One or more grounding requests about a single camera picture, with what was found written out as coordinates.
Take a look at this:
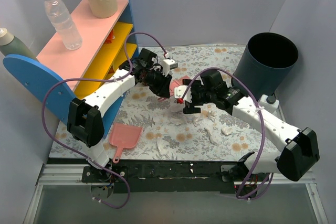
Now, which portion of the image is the pink hand brush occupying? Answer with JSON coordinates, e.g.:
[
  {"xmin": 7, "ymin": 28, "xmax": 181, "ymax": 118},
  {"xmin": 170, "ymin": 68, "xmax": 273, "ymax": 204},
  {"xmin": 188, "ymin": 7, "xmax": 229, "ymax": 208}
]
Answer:
[{"xmin": 157, "ymin": 76, "xmax": 187, "ymax": 102}]

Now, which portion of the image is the orange item in shelf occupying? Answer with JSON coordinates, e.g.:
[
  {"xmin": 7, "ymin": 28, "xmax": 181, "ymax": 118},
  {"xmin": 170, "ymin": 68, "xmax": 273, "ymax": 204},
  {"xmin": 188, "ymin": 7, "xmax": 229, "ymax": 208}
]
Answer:
[{"xmin": 104, "ymin": 29, "xmax": 115, "ymax": 44}]

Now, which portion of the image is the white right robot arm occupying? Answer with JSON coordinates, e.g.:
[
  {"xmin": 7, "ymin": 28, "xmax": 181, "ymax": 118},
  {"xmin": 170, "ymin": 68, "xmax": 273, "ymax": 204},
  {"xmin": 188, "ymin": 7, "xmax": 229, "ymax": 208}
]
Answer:
[{"xmin": 174, "ymin": 69, "xmax": 320, "ymax": 182}]

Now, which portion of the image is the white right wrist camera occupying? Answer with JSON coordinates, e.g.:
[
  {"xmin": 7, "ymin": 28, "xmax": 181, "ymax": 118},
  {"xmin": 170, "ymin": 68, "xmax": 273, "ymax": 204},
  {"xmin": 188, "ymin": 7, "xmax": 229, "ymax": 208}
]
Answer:
[{"xmin": 174, "ymin": 85, "xmax": 192, "ymax": 104}]

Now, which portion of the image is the blue pink yellow shelf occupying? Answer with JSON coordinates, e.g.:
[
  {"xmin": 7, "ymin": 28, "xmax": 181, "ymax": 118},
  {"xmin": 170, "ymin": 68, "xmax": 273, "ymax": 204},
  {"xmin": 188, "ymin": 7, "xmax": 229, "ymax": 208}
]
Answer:
[{"xmin": 3, "ymin": 0, "xmax": 139, "ymax": 124}]

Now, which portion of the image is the pink dustpan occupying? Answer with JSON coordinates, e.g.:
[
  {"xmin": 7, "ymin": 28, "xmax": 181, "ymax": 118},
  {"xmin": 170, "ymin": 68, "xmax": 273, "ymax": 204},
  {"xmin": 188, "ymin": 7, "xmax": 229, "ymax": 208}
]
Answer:
[{"xmin": 109, "ymin": 123, "xmax": 142, "ymax": 164}]

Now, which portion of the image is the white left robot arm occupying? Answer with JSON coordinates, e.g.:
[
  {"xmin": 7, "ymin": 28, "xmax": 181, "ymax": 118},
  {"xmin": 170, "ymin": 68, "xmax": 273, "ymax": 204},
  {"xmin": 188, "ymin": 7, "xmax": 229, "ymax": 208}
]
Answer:
[{"xmin": 67, "ymin": 49, "xmax": 178, "ymax": 182}]

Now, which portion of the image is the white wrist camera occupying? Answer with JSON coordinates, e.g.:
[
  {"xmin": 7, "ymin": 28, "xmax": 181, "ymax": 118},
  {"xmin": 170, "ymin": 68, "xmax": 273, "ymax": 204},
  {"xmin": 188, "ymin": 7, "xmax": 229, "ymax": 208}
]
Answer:
[
  {"xmin": 161, "ymin": 58, "xmax": 178, "ymax": 76},
  {"xmin": 174, "ymin": 85, "xmax": 192, "ymax": 104}
]

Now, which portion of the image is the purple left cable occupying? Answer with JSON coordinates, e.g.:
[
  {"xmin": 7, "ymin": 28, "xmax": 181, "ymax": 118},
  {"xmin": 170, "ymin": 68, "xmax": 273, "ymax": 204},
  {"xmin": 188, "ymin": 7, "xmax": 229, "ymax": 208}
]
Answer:
[{"xmin": 42, "ymin": 32, "xmax": 169, "ymax": 209}]

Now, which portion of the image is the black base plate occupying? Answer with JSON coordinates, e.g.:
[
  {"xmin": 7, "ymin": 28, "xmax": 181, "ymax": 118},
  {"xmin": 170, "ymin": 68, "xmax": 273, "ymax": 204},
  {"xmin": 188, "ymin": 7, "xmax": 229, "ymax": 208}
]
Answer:
[{"xmin": 81, "ymin": 159, "xmax": 247, "ymax": 194}]

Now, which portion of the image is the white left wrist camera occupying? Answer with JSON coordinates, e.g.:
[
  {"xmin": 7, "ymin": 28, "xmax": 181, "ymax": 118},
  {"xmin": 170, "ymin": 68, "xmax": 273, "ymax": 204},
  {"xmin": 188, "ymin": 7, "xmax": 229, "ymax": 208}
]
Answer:
[{"xmin": 161, "ymin": 58, "xmax": 178, "ymax": 76}]

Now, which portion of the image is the white box with knob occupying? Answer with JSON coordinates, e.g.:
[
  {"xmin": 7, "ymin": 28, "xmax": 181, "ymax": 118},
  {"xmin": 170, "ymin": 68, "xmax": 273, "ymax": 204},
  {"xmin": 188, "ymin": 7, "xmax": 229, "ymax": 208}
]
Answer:
[{"xmin": 258, "ymin": 94, "xmax": 279, "ymax": 113}]

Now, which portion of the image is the green metal bottle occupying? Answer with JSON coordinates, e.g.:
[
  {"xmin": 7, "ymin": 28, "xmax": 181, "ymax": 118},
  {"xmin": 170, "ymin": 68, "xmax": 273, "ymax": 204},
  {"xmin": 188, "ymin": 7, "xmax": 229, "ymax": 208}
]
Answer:
[{"xmin": 1, "ymin": 28, "xmax": 38, "ymax": 61}]

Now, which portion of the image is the clear plastic water bottle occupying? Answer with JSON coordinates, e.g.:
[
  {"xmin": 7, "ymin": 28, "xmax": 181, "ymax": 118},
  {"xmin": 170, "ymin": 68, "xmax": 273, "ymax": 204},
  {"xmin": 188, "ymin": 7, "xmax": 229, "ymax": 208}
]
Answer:
[{"xmin": 44, "ymin": 0, "xmax": 82, "ymax": 50}]

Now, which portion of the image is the floral table mat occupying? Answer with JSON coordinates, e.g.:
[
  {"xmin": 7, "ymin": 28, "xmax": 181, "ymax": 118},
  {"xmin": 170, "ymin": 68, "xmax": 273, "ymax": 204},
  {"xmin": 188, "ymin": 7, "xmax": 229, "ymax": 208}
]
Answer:
[{"xmin": 49, "ymin": 45, "xmax": 289, "ymax": 162}]

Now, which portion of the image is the dark blue trash bin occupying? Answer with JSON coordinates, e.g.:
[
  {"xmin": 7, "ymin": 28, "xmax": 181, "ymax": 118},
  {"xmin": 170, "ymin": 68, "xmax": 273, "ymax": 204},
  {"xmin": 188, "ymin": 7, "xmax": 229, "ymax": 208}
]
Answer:
[{"xmin": 234, "ymin": 33, "xmax": 299, "ymax": 100}]

